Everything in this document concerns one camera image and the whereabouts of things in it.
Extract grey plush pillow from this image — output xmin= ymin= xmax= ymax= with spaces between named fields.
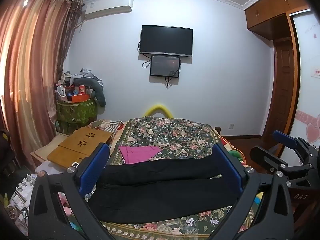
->
xmin=72 ymin=76 xmax=106 ymax=108

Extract pink striped curtain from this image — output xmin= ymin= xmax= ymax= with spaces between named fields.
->
xmin=0 ymin=0 xmax=84 ymax=163

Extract wooden lap desk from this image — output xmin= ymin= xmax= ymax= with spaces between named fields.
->
xmin=47 ymin=127 xmax=113 ymax=161

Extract small black wall monitor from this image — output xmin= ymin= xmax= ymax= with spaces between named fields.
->
xmin=150 ymin=55 xmax=181 ymax=77

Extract black pants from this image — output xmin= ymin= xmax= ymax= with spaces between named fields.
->
xmin=89 ymin=150 xmax=240 ymax=224

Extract beige bedside table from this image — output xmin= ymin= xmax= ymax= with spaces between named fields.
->
xmin=30 ymin=132 xmax=73 ymax=167

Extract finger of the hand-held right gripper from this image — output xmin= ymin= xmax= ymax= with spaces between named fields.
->
xmin=249 ymin=146 xmax=315 ymax=180
xmin=272 ymin=130 xmax=320 ymax=157

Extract black wall television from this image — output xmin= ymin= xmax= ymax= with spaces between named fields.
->
xmin=139 ymin=25 xmax=193 ymax=58

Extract orange box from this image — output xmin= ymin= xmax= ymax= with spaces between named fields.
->
xmin=71 ymin=94 xmax=90 ymax=103

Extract white air conditioner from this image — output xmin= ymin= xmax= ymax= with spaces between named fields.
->
xmin=82 ymin=0 xmax=134 ymax=20

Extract striped blanket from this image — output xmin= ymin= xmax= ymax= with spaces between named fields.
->
xmin=86 ymin=119 xmax=125 ymax=140

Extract yellow foam tube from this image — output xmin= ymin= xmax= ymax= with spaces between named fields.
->
xmin=142 ymin=102 xmax=173 ymax=118

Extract pink cloth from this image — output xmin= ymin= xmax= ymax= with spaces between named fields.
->
xmin=119 ymin=145 xmax=163 ymax=165

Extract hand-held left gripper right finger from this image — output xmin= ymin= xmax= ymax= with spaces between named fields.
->
xmin=211 ymin=143 xmax=295 ymax=240

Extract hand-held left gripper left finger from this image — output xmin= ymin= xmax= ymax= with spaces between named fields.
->
xmin=28 ymin=142 xmax=113 ymax=240

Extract pile of grey clothes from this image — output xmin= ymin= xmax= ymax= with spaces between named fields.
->
xmin=62 ymin=67 xmax=103 ymax=85

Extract wooden overhead cabinet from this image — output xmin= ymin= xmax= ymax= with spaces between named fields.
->
xmin=244 ymin=0 xmax=315 ymax=40

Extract colourful fleece blanket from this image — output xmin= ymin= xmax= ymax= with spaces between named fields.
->
xmin=220 ymin=132 xmax=247 ymax=163

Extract green leaf-print storage box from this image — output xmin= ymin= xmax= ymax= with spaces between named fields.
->
xmin=55 ymin=99 xmax=97 ymax=135

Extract floral blanket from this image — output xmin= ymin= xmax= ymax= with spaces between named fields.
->
xmin=67 ymin=116 xmax=255 ymax=240

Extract brown wooden door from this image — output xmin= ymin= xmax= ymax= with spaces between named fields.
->
xmin=272 ymin=39 xmax=300 ymax=140

